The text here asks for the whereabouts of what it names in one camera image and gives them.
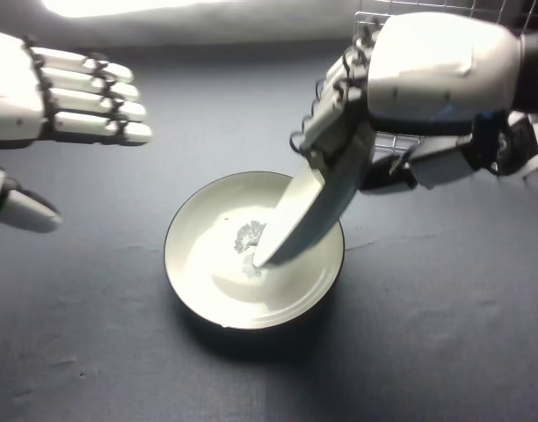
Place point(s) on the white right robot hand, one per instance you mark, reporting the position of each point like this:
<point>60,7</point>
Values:
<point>436,66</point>

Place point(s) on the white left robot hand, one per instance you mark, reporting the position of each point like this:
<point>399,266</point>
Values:
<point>75,96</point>

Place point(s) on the white plate with grey print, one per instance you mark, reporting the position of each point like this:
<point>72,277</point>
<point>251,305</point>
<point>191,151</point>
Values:
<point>313,220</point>
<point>216,285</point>

